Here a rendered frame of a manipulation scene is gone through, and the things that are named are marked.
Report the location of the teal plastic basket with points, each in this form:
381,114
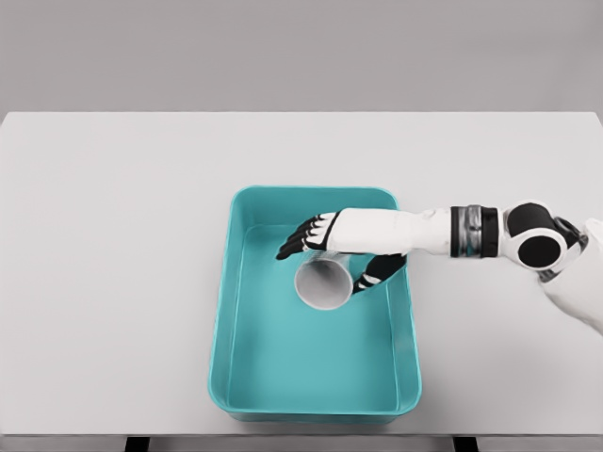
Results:
311,348

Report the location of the white paper cup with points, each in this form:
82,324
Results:
322,285

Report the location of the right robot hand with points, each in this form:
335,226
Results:
358,230

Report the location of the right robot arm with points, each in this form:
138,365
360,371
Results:
532,240

